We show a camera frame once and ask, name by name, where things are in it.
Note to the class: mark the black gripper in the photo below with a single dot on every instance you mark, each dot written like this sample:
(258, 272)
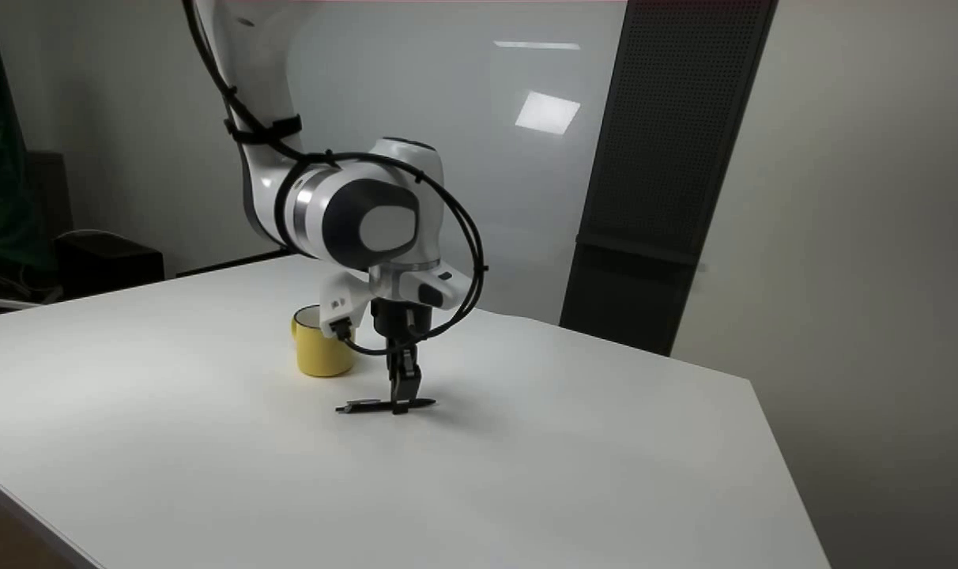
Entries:
(398, 319)

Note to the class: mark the black pen with silver clip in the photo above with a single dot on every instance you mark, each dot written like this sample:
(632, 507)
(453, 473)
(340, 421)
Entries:
(367, 406)

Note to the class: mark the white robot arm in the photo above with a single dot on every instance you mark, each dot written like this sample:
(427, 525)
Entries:
(276, 64)

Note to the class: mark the yellow enamel cup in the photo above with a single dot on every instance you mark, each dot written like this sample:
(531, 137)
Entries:
(314, 352)

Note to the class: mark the dark vertical pillar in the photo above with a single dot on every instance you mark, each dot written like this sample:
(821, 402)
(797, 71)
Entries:
(657, 178)

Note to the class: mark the black chair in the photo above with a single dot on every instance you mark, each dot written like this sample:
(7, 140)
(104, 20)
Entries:
(101, 265)

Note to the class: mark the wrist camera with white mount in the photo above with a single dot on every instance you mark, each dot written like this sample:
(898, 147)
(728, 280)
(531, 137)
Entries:
(441, 285)

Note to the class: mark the white glossy wall panel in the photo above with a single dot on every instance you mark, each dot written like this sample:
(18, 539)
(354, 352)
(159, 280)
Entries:
(543, 211)

